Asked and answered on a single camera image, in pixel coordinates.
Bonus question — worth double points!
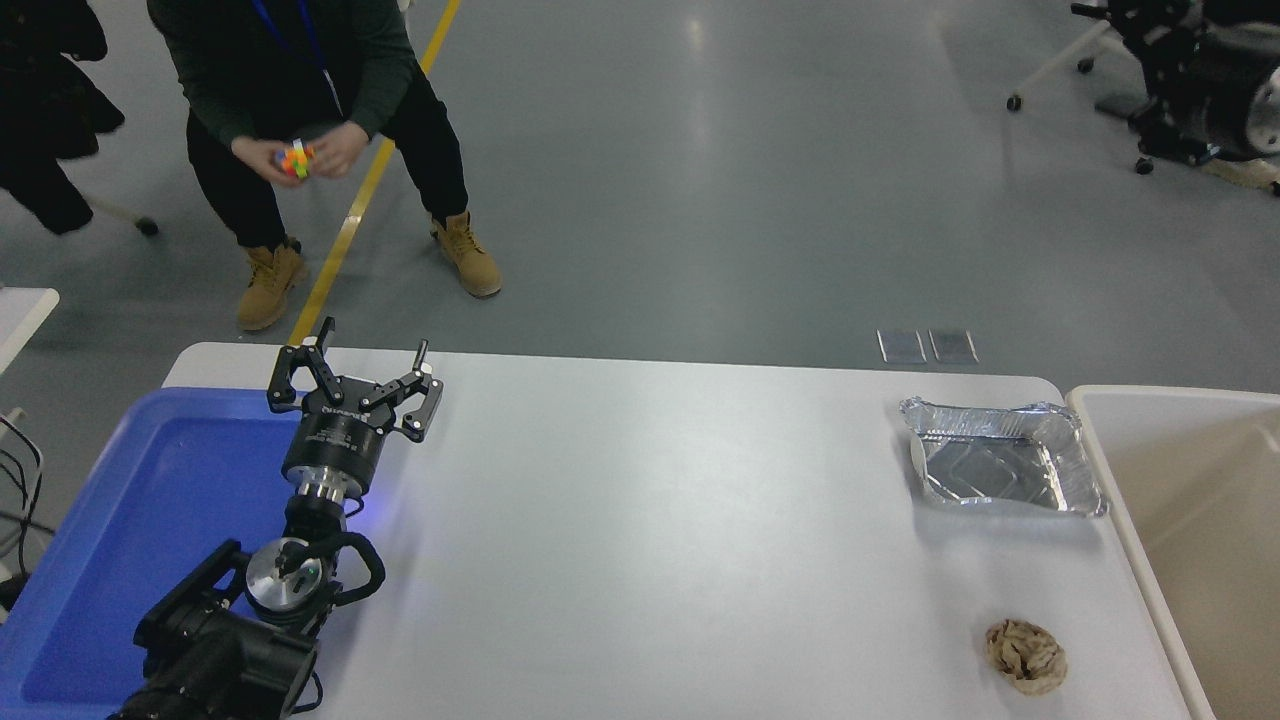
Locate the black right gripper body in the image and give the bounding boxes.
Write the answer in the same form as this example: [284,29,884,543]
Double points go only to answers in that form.
[1170,28,1263,161]

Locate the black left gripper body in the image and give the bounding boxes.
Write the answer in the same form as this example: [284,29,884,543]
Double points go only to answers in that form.
[279,400,387,498]

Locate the person's right hand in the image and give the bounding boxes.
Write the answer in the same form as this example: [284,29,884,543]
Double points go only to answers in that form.
[232,135,293,187]

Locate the person's left hand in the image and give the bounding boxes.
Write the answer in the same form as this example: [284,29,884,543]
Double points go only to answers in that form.
[305,122,368,180]

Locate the person with pale shoe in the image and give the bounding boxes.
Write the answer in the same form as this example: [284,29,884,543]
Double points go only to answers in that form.
[1203,156,1280,197]

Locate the blue plastic tray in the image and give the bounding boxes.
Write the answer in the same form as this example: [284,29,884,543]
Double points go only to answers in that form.
[0,386,307,720]

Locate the white wheeled chair under coats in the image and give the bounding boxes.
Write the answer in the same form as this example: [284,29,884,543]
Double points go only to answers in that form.
[85,195,161,238]

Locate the white side table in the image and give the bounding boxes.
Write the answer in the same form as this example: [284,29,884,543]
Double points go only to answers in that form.
[0,288,61,377]

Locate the person on chair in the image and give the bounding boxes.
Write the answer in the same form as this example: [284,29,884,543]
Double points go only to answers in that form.
[147,0,503,333]

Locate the large pale bin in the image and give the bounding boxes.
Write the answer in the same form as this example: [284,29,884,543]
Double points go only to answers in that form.
[1065,384,1280,720]

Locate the silver foil tray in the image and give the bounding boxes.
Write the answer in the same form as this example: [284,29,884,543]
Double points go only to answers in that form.
[898,396,1109,518]

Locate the dark coat pile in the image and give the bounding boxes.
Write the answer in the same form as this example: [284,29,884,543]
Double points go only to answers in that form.
[0,0,126,236]

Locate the crumpled tan paper ball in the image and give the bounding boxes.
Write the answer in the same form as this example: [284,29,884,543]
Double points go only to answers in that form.
[985,619,1068,697]

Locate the black cables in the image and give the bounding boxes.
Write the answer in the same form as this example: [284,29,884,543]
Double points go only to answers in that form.
[0,412,57,611]

